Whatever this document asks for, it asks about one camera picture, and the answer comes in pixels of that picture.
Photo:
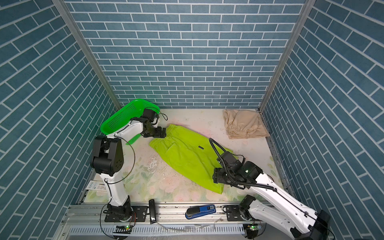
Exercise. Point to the left circuit board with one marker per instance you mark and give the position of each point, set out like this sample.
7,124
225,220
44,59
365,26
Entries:
123,229

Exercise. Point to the lime green shorts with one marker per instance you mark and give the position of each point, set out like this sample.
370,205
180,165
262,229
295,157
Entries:
190,154

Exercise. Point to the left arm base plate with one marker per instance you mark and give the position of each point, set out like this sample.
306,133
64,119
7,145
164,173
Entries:
136,214

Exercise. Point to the blue black stapler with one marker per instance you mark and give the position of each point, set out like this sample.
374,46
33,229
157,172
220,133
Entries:
199,211

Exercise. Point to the white blue paper card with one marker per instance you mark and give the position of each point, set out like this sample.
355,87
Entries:
98,186

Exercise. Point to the black remote-like device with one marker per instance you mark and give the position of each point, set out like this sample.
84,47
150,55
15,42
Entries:
152,211

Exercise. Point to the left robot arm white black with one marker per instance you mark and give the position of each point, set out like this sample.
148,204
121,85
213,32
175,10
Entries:
108,157

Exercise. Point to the aluminium front rail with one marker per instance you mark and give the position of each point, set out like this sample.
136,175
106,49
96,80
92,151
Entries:
174,213

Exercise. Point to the right circuit board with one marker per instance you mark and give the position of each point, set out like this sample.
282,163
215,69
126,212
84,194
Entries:
251,231

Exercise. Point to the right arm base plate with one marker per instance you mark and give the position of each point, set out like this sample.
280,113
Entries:
235,214

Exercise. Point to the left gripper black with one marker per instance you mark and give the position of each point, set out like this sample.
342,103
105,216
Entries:
158,133

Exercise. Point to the circuit board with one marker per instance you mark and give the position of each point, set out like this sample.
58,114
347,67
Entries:
251,231
123,229

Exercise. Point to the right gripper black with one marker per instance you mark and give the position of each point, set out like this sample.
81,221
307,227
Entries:
217,175

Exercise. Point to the green plastic basket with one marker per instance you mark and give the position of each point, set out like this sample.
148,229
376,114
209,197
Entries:
123,118

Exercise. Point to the beige drawstring shorts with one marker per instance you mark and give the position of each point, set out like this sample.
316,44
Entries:
244,124

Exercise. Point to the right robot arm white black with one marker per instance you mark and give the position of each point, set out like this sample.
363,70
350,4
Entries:
284,212

